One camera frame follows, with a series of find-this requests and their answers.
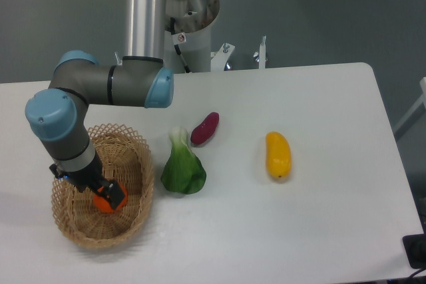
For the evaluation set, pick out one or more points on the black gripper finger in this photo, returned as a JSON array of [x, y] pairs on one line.
[[103, 183]]

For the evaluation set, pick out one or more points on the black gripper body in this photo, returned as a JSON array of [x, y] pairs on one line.
[[88, 177]]

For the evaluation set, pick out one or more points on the orange fruit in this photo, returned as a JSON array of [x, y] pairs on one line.
[[112, 198]]

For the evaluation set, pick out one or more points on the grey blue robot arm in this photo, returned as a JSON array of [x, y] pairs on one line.
[[56, 115]]

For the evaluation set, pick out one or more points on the woven wicker basket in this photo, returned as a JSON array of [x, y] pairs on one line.
[[86, 218]]

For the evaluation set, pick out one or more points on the green bok choy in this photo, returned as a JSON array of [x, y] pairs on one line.
[[183, 172]]

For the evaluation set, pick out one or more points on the purple sweet potato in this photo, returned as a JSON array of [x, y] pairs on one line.
[[205, 130]]

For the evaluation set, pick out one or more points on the yellow mango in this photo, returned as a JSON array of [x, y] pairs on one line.
[[278, 155]]

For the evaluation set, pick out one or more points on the black device at table edge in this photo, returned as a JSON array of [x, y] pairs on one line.
[[415, 250]]

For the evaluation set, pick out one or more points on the white base bracket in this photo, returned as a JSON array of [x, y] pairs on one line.
[[181, 53]]

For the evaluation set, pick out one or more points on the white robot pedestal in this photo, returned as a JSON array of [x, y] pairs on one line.
[[191, 16]]

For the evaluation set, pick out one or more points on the white frame at right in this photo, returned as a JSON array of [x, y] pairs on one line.
[[413, 114]]

